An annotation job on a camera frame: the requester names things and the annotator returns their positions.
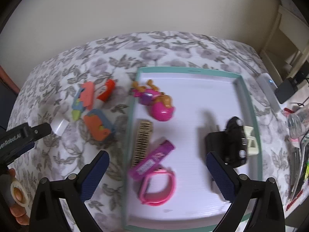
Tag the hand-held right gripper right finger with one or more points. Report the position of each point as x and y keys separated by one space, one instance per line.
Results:
x=221 y=174

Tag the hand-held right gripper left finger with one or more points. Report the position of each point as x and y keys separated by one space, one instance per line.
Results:
x=96 y=174

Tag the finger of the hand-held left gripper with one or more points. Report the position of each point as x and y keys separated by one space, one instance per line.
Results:
x=41 y=130

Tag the black toy car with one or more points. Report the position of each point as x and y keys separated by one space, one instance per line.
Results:
x=233 y=145

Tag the beige brown comb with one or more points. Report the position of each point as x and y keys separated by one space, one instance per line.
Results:
x=142 y=140

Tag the purple packet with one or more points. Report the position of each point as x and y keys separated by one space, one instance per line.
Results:
x=154 y=159

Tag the pink wrist watch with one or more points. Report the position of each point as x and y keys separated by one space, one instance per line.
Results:
x=154 y=199

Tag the teal tray with white base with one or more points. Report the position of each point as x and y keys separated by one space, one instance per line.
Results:
x=193 y=101

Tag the person's left hand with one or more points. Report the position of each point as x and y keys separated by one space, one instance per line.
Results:
x=19 y=214

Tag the white charger plug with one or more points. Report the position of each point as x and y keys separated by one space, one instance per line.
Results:
x=58 y=125

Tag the dark cabinet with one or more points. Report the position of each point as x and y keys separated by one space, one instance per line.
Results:
x=3 y=106

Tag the green foam puzzle piece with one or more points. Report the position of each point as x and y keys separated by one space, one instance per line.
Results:
x=76 y=114

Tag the blue foam puzzle piece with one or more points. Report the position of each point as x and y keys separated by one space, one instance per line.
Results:
x=76 y=102

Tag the orange blue foam block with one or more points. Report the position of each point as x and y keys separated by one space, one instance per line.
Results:
x=99 y=125

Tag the orange foam puzzle piece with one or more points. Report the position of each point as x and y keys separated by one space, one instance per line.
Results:
x=87 y=95

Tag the reddish board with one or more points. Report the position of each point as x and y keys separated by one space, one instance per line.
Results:
x=7 y=77

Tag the floral grey white bedsheet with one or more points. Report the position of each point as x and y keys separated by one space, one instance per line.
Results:
x=72 y=65

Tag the red white glue stick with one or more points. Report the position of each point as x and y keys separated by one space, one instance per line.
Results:
x=106 y=93

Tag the pink doll toy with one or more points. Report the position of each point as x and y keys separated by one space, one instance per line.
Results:
x=161 y=108

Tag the clear plastic bag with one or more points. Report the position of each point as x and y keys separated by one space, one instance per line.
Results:
x=298 y=123

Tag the white power bank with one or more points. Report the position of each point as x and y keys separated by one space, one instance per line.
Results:
x=268 y=89

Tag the black power adapter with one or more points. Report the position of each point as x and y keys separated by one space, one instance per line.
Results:
x=286 y=90

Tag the cream wooden shelf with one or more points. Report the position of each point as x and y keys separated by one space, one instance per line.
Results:
x=281 y=21

